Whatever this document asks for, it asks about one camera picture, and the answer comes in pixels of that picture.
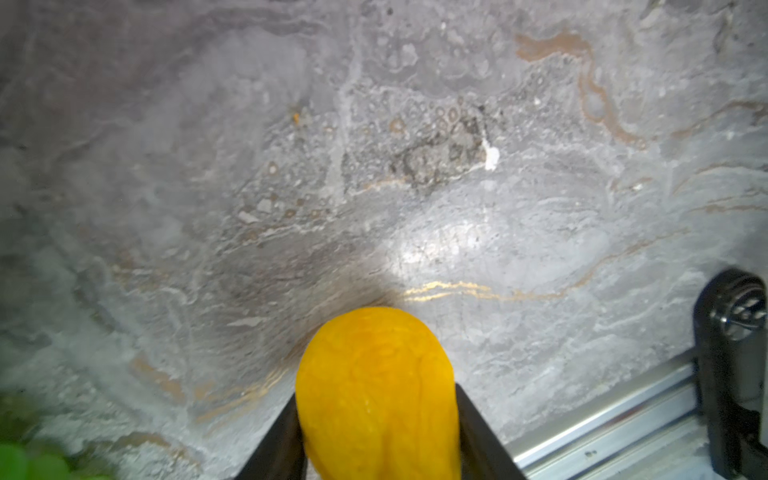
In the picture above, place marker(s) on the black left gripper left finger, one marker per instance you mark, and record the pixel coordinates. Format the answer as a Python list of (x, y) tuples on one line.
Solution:
[(280, 454)]

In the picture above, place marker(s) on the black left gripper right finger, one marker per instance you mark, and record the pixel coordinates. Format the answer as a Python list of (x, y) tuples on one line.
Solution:
[(483, 456)]

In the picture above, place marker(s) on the yellow fake lemon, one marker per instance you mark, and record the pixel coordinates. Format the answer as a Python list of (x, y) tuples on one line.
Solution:
[(376, 399)]

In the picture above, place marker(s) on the green fake grape bunch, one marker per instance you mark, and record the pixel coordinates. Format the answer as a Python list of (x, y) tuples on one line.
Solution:
[(22, 457)]

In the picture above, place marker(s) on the black stapler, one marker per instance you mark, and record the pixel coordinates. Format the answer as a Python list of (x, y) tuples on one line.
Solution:
[(730, 329)]

